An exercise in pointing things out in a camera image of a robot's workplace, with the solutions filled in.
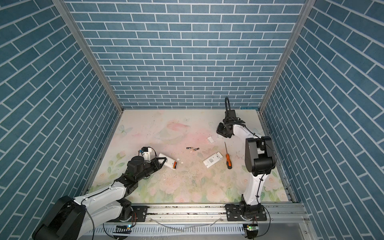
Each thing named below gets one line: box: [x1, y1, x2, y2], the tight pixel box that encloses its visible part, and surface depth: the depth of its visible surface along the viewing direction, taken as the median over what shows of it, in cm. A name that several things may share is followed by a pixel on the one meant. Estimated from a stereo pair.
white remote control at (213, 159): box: [202, 151, 224, 168], surface depth 94 cm
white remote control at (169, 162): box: [158, 153, 178, 170], surface depth 87 cm
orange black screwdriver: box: [224, 141, 233, 170], surface depth 92 cm
